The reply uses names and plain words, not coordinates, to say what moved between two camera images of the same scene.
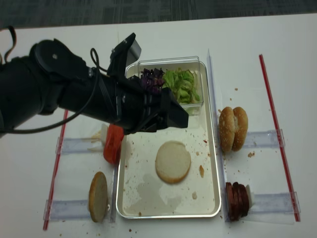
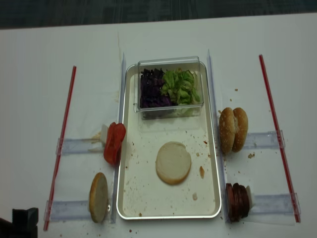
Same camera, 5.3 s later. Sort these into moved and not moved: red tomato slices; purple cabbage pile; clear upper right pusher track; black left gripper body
Moved: black left gripper body
Not moved: clear upper right pusher track; purple cabbage pile; red tomato slices
